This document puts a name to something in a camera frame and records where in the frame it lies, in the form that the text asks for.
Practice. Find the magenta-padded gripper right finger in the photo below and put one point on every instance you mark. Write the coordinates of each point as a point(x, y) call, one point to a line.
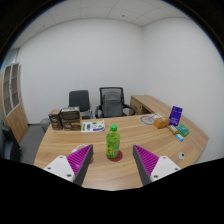
point(148, 160)

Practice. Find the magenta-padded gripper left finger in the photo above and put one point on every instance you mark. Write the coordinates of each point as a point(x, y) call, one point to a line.
point(78, 159)

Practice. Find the green drink bottle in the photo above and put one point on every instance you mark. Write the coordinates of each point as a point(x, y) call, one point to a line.
point(113, 143)

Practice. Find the flat round red coaster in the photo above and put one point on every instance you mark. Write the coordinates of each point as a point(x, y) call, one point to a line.
point(119, 156)

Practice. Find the round white desk grommet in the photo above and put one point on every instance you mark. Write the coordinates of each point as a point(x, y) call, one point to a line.
point(181, 155)

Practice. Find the printed paper sheet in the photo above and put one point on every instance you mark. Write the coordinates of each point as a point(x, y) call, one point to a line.
point(93, 126)

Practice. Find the small blue packet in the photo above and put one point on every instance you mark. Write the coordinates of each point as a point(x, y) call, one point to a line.
point(179, 137)

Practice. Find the small tan packet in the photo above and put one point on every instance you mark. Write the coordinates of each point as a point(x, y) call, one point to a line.
point(172, 129)

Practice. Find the small wooden box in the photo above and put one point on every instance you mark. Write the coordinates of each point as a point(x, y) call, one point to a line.
point(161, 122)

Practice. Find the round printed white mat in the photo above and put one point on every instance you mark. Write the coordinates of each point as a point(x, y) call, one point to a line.
point(147, 119)

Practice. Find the small green box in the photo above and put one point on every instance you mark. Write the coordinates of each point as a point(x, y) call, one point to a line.
point(183, 130)

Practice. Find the dark brown cardboard box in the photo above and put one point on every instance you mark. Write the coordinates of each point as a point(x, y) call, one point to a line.
point(55, 119)

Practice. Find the grey waste bin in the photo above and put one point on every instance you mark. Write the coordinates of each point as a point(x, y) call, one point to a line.
point(44, 125)

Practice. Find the purple standing card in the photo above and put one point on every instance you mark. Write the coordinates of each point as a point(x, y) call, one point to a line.
point(175, 115)

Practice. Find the wooden side desk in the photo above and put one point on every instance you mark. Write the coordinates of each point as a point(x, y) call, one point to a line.
point(146, 103)

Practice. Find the grey office chair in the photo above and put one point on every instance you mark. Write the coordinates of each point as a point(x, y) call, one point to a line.
point(80, 101)

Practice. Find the black mesh office chair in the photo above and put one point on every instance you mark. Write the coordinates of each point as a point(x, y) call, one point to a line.
point(112, 101)

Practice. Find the wooden shelf cabinet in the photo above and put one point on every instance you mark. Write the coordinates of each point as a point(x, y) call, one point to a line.
point(15, 116)

